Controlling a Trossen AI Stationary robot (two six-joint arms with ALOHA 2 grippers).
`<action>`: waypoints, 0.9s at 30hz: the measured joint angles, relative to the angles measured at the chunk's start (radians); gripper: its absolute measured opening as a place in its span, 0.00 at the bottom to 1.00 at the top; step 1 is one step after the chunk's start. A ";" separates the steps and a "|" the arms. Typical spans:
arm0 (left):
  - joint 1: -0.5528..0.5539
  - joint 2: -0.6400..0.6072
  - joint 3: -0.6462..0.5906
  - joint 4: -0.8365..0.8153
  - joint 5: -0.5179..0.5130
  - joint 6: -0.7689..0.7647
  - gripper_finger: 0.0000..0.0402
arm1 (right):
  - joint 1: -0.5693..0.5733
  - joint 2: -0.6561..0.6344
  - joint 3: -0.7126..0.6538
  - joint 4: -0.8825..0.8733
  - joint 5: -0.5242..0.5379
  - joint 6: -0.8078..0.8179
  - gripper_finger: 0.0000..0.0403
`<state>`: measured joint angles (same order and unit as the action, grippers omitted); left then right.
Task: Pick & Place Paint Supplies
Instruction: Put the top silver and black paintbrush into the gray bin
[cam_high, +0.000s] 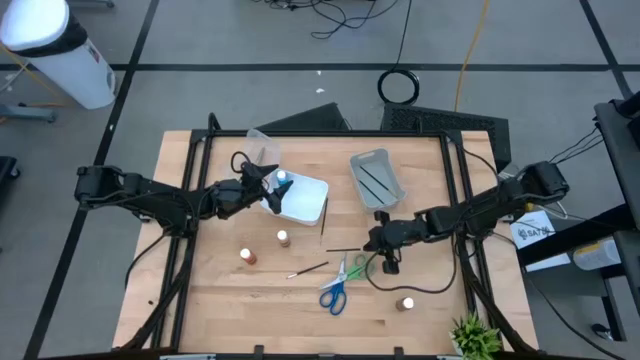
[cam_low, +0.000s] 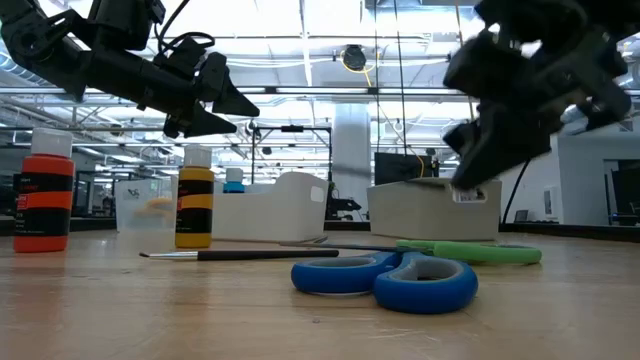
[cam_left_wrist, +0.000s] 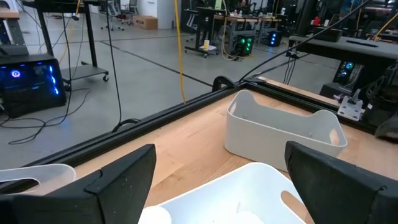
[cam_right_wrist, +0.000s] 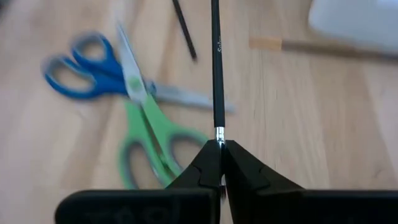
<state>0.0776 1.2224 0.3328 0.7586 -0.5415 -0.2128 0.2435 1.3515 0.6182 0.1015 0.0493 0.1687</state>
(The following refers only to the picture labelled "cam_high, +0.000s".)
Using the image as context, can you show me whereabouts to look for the yellow hanging cable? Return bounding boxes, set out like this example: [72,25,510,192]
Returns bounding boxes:
[453,0,492,113]
[0,43,69,109]

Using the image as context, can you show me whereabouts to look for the white trash can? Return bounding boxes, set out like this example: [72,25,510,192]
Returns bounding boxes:
[0,0,118,111]

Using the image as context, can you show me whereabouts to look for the small green potted plant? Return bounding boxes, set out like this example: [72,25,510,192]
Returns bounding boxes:
[448,311,503,360]

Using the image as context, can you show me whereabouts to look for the white paper label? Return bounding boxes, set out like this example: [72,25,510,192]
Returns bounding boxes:
[509,209,557,250]

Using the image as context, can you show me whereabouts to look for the black coiled hanging cable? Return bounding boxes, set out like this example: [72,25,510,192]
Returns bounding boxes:
[376,0,421,106]

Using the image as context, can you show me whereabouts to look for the clear plastic bin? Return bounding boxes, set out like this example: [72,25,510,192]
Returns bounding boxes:
[244,128,283,172]

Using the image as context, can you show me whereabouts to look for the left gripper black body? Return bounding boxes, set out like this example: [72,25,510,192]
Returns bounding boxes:
[208,172,274,219]

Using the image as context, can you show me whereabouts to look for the black equipment cart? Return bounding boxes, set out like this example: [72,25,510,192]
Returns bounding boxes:
[514,91,640,341]

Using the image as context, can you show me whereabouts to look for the black floor cable bundle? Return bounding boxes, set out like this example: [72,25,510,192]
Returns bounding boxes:
[252,0,401,40]

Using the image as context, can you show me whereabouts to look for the black floor panel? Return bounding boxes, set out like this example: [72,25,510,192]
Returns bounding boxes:
[256,102,351,133]

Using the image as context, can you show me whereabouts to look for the white plastic bin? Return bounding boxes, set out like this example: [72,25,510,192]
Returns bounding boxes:
[259,168,330,227]

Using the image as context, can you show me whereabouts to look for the white plastic container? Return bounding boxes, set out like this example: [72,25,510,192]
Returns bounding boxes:
[571,238,622,272]

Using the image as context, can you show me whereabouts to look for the grey plastic bin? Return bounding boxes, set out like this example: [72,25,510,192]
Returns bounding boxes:
[348,147,408,214]

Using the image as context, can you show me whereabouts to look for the blue handled scissors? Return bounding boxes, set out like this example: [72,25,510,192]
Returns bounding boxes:
[318,252,350,317]

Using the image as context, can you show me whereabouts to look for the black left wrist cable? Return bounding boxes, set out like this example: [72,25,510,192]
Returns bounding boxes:
[230,150,252,175]

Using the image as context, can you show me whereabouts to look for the green handled scissors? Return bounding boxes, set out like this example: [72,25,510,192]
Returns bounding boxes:
[319,253,370,292]

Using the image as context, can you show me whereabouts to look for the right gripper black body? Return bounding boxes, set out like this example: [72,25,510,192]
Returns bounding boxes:
[362,219,432,254]

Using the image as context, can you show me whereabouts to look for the black aluminium table frame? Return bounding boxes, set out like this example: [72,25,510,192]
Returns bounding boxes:
[119,112,539,360]

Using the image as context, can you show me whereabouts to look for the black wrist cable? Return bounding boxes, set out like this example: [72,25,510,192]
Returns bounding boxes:
[363,238,459,295]
[230,150,252,175]

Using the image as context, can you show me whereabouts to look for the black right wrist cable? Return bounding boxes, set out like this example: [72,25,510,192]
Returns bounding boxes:
[363,238,459,295]

